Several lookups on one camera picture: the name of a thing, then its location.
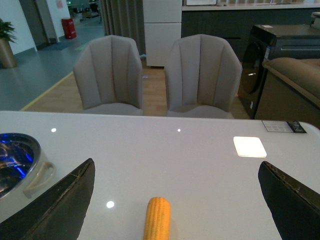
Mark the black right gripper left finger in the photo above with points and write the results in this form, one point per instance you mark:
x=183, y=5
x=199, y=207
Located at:
x=57, y=214

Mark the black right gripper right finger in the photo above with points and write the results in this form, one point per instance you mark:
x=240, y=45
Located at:
x=295, y=208

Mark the yellow corn cob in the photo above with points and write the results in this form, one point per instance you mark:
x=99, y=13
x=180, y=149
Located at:
x=157, y=219

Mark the green plant in gold pot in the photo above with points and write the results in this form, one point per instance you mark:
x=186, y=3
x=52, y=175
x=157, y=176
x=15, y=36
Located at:
x=7, y=58

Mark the label sticker on table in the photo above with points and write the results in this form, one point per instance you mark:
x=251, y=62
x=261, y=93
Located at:
x=283, y=126

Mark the tan sofa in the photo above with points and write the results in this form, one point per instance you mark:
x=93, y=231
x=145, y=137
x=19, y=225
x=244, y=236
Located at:
x=291, y=91

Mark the left beige upholstered chair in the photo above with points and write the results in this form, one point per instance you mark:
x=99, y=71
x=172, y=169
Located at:
x=109, y=77

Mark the beige upholstered chair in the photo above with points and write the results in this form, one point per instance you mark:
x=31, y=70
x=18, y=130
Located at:
x=109, y=77
x=202, y=74

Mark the right beige upholstered chair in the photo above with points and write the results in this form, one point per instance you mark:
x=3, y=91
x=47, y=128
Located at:
x=202, y=74

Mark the dark kitchen counter cabinet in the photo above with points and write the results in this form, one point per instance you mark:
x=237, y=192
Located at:
x=235, y=23

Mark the red bin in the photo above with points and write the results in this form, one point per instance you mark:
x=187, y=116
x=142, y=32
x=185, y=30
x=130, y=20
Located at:
x=68, y=28

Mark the beige curtain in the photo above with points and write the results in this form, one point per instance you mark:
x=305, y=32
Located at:
x=124, y=18

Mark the white refrigerator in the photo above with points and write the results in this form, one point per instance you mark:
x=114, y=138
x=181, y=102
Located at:
x=162, y=27

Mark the cream pot with handle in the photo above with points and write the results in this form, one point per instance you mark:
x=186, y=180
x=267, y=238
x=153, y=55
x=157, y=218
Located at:
x=25, y=172

